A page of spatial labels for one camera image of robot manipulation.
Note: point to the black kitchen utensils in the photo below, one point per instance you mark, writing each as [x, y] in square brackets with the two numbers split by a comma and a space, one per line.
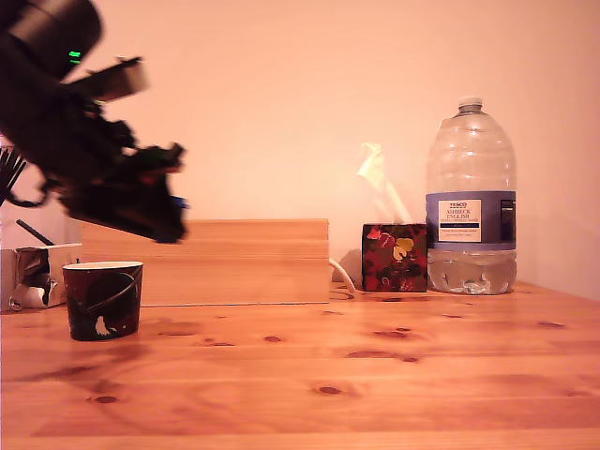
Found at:
[9, 171]

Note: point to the black stick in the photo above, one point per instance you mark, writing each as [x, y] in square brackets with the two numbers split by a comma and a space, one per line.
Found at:
[35, 233]

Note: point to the floral tissue box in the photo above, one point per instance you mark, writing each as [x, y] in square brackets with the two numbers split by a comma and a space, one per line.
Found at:
[394, 257]

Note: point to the white cardboard box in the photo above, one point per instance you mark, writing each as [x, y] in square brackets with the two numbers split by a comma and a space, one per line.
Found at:
[33, 276]

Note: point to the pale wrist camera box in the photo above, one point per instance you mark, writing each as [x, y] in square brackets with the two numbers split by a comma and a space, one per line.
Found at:
[119, 80]

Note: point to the long wooden box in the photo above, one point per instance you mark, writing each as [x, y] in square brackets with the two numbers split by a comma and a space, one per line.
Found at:
[234, 262]

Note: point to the dark patterned coffee cup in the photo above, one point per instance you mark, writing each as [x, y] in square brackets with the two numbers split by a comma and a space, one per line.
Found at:
[103, 300]

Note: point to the large clear water bottle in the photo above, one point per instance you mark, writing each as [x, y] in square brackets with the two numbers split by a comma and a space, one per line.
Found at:
[471, 201]

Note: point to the white tissue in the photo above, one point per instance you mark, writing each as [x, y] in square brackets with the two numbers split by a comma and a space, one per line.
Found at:
[377, 173]

